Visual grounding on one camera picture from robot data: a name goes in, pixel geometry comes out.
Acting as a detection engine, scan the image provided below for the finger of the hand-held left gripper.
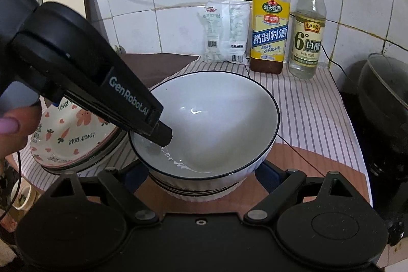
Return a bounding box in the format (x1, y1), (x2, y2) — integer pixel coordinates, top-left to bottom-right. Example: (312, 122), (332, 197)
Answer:
(148, 119), (173, 147)

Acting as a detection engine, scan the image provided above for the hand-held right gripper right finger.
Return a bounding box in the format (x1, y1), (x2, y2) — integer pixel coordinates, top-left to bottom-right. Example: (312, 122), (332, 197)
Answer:
(244, 160), (354, 224)

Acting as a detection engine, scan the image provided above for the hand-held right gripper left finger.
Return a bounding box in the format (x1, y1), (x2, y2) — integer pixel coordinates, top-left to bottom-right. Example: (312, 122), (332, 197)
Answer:
(48, 162), (160, 225)

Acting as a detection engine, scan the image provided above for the pink carrot print plate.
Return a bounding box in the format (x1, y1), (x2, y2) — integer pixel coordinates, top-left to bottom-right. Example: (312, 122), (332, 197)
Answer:
(32, 128), (127, 172)
(30, 100), (123, 169)

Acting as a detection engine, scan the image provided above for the white plate with black rim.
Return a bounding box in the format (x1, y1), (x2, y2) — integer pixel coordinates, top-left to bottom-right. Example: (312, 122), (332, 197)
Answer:
(41, 128), (131, 176)

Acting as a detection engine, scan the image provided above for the white ribbed bowl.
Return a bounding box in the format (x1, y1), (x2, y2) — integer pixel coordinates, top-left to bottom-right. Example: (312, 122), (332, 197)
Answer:
(128, 71), (281, 180)
(148, 160), (252, 203)

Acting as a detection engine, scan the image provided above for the person's left hand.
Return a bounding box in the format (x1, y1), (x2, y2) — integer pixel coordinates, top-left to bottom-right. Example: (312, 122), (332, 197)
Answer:
(0, 100), (43, 166)

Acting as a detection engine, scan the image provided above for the cream cutting board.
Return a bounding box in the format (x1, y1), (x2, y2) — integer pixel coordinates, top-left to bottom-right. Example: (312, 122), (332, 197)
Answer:
(78, 0), (110, 48)

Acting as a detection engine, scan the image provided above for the striped printed tablecloth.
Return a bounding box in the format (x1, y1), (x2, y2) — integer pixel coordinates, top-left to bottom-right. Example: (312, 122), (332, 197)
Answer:
(13, 52), (373, 209)

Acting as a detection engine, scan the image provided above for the small white cup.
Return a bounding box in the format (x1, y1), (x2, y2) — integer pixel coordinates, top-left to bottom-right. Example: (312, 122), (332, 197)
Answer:
(11, 178), (43, 220)

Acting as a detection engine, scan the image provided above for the white salt bag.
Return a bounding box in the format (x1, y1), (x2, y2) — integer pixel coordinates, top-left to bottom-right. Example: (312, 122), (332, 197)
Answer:
(200, 0), (250, 64)

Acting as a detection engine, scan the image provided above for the clear vinegar bottle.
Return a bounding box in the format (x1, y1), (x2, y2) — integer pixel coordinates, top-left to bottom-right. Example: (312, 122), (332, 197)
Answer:
(288, 0), (328, 80)

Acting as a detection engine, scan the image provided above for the cooking wine bottle yellow label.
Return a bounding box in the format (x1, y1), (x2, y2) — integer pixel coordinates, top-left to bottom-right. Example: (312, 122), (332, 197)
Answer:
(249, 0), (291, 74)

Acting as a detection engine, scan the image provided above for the dark cooking pot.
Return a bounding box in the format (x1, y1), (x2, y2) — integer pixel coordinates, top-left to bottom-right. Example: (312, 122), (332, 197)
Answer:
(356, 52), (408, 140)

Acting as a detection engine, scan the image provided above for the thin black cable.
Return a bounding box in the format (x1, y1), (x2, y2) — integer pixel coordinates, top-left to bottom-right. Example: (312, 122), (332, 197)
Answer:
(242, 44), (346, 175)

